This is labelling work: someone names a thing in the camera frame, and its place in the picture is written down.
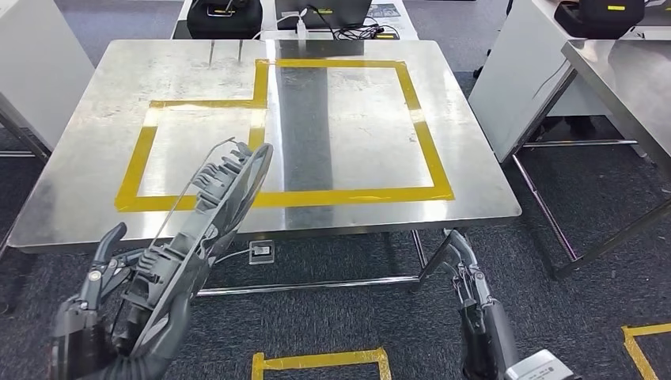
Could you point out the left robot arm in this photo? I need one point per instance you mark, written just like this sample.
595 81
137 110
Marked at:
141 370

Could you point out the black yellow-labelled power brick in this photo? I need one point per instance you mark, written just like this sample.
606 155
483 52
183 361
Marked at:
385 35

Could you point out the steel workbench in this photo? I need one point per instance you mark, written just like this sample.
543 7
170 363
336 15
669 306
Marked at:
367 131

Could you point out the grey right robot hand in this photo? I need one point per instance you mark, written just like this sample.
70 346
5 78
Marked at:
493 341

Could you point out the grey laptop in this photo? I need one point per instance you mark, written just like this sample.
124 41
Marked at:
325 13

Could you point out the white cabinet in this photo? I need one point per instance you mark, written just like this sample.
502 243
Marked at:
42 68

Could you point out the printed paper sheet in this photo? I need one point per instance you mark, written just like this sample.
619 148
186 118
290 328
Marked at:
382 10

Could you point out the floor socket box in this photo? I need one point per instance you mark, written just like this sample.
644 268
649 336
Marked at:
262 253

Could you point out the grey plastic wheel hubcap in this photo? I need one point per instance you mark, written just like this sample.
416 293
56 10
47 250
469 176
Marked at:
246 178

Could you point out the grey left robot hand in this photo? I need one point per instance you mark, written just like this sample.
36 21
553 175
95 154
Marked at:
78 335

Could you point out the white desk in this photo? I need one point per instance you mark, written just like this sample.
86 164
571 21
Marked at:
409 23
524 78

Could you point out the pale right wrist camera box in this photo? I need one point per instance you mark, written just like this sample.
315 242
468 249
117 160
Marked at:
540 367

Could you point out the yellow floor tape marking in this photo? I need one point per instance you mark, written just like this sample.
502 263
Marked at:
635 351
314 361

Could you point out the yellow workbench tape outline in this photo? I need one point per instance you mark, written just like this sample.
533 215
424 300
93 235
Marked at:
341 198

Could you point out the black bag with yellow label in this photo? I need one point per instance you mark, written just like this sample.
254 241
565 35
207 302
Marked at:
603 21

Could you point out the black carry case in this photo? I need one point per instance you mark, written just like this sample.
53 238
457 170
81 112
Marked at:
225 23

